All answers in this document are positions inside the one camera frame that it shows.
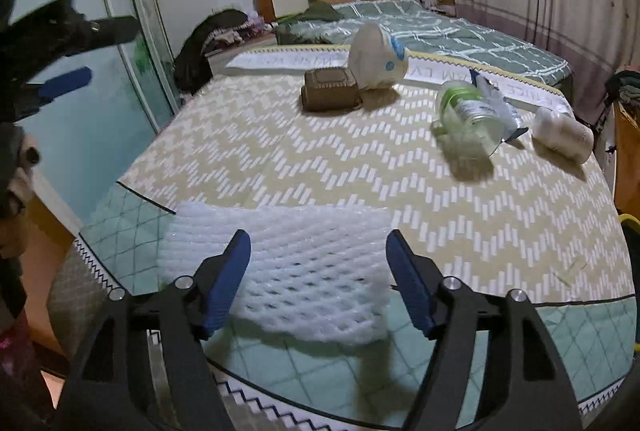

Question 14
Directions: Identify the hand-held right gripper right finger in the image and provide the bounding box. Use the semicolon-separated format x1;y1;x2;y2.
386;229;583;431

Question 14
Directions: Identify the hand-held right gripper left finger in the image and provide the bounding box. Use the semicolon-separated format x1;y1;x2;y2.
52;229;252;431

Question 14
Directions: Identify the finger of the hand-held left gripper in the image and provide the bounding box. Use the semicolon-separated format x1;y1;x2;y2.
0;0;141;66
0;67;94;122

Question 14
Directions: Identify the white foam net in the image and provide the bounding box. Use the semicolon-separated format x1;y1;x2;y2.
157;203;396;345

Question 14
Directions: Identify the clear jar with green lid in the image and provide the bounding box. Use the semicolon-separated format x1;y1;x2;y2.
432;80;506;157

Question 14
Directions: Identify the silver foil sachet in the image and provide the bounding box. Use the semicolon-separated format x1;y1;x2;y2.
475;73;529;143

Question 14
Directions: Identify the brown plastic tray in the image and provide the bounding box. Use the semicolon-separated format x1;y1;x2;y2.
302;67;364;113

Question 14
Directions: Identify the white pill bottle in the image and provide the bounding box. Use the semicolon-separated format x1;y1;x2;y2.
532;106;595;164

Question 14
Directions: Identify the yellow rimmed trash bin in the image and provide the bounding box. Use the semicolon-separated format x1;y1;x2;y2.
619;213;640;354

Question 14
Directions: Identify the white paper cup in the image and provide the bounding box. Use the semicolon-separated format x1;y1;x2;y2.
348;23;409;91

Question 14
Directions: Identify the glass wardrobe sliding door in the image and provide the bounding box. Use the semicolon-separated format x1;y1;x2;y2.
14;0;177;223

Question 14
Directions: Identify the dark jacket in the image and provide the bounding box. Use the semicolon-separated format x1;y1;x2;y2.
173;9;250;94

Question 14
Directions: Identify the pink clothes pile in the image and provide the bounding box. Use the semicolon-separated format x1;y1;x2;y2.
215;13;274;47

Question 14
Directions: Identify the dark green blanket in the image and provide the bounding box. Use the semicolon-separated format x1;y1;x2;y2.
277;1;347;26

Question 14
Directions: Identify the green checked quilt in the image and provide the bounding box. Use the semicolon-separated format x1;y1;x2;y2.
276;0;571;92

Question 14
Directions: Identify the wooden desk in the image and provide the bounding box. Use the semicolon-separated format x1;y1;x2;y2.
612;105;640;212

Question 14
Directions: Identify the dark clothes pile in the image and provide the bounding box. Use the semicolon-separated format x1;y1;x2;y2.
604;68;640;108

